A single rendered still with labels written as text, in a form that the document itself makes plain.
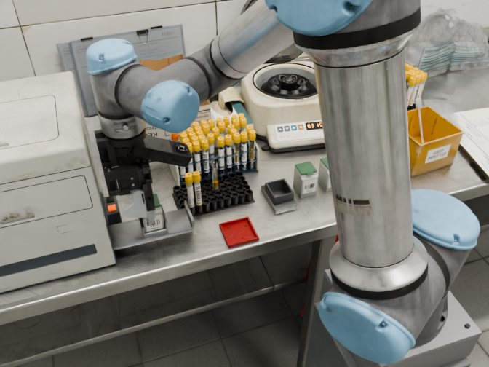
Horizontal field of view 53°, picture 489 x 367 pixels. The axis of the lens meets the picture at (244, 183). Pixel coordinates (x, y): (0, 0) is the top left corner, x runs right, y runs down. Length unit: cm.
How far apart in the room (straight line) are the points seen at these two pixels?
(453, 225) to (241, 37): 38
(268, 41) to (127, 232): 52
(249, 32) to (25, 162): 41
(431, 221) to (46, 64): 111
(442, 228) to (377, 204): 18
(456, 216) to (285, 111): 66
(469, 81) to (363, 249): 124
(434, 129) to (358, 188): 85
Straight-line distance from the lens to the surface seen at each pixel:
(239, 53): 73
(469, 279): 230
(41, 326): 177
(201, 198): 112
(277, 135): 127
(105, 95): 80
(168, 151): 89
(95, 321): 172
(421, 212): 70
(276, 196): 109
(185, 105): 72
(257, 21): 69
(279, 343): 193
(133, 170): 89
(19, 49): 145
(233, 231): 106
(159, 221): 100
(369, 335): 62
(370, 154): 49
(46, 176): 87
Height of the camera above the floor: 164
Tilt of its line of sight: 40 degrees down
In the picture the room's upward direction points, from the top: straight up
